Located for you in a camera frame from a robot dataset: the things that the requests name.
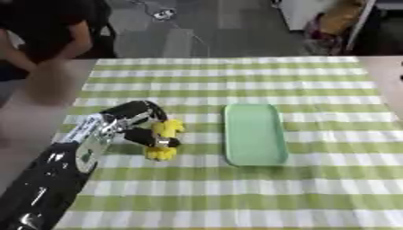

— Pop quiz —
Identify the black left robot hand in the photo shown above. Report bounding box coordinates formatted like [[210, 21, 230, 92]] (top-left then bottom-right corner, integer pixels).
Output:
[[99, 100, 183, 148]]

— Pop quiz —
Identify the green tray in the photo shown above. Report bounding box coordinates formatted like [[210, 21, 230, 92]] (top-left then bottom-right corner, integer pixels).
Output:
[[223, 103, 290, 167]]

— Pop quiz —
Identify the bag with yellow contents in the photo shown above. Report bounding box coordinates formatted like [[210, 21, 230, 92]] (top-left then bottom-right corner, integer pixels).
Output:
[[302, 0, 377, 57]]

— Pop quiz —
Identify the cable on floor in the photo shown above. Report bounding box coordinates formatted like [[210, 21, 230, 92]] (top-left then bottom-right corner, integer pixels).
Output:
[[130, 0, 213, 58]]

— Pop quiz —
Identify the yellow toy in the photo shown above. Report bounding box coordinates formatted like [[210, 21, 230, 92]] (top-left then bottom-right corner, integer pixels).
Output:
[[143, 119, 186, 162]]

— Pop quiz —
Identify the person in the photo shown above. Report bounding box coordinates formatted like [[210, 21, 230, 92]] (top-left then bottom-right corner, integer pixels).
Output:
[[0, 0, 119, 106]]

